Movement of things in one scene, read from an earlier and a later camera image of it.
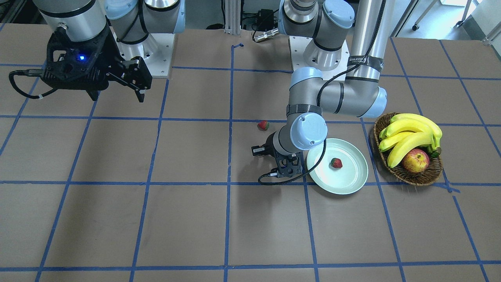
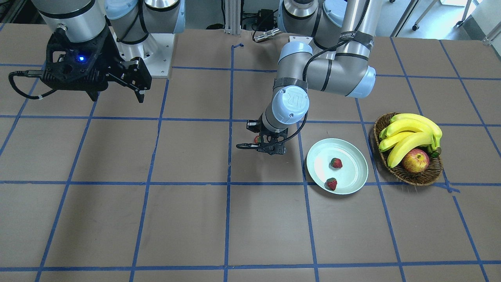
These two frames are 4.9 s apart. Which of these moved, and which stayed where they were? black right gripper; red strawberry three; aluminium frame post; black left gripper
Moved: black left gripper
Stayed: black right gripper; red strawberry three; aluminium frame post
